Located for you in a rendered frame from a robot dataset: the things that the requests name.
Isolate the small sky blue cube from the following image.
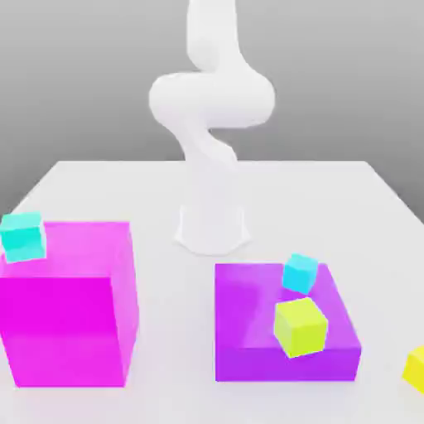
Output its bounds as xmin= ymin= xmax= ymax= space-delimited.
xmin=282 ymin=253 xmax=320 ymax=296

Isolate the small lime green cube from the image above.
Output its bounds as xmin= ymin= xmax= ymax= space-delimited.
xmin=273 ymin=296 xmax=330 ymax=359

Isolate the small turquoise cube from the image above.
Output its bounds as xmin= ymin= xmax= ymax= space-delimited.
xmin=0 ymin=210 xmax=47 ymax=264

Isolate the small yellow cube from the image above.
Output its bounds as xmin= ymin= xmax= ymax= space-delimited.
xmin=401 ymin=344 xmax=424 ymax=394

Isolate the large purple box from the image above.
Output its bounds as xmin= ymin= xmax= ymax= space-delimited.
xmin=214 ymin=263 xmax=363 ymax=383

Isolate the large magenta box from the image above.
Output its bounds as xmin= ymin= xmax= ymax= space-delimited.
xmin=0 ymin=220 xmax=139 ymax=388

